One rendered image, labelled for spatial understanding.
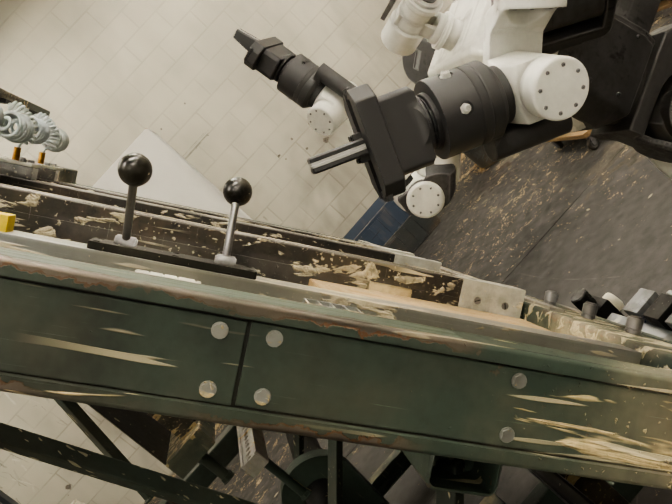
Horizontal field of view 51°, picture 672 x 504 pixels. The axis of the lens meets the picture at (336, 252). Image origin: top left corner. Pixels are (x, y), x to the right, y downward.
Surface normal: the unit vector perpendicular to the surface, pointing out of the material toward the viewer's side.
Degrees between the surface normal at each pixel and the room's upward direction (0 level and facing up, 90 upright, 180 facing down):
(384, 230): 90
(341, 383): 90
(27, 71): 90
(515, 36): 103
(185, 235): 90
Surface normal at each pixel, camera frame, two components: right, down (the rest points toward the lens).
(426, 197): -0.06, 0.33
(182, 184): 0.15, 0.11
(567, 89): 0.25, 0.32
